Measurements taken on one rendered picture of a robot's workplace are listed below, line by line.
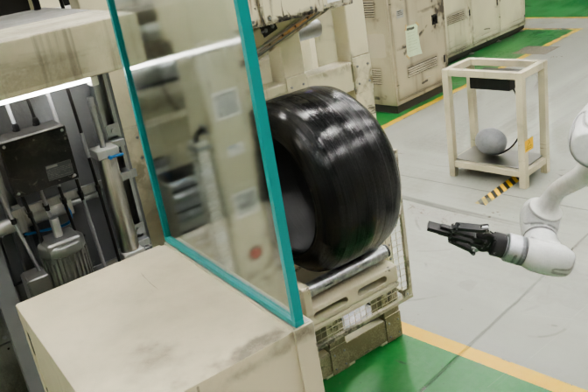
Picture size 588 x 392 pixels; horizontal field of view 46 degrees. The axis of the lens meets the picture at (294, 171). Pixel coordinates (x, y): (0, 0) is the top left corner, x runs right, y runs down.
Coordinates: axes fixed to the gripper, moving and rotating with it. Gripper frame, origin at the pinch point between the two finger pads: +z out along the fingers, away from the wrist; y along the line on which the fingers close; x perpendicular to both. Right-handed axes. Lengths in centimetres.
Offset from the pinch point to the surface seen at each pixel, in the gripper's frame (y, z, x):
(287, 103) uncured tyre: -25, 54, 9
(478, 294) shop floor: 124, -56, 81
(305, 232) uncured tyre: 27.1, 38.6, 7.9
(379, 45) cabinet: 209, 13, 413
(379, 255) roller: 15.0, 14.4, -3.6
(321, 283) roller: 15.0, 30.3, -20.5
